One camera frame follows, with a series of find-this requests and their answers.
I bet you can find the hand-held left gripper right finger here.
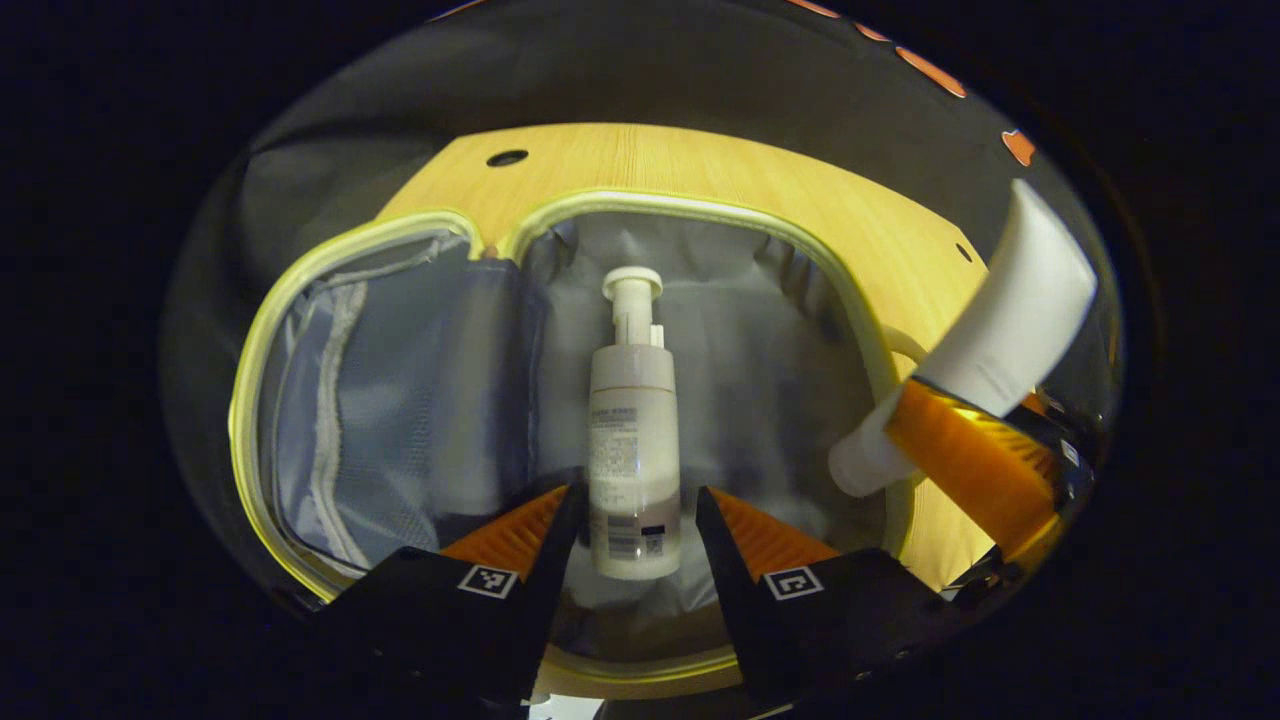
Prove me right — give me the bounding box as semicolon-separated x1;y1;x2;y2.
695;487;976;706

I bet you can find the white squeeze tube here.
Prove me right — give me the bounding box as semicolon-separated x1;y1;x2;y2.
828;178;1098;499

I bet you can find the pale yellow suitcase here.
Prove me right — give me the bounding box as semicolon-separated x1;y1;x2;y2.
228;190;931;701

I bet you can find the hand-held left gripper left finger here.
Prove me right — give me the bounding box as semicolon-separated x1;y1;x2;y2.
310;483;591;716

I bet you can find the white pump bottle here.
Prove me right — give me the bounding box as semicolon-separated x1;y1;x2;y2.
587;266;684;581

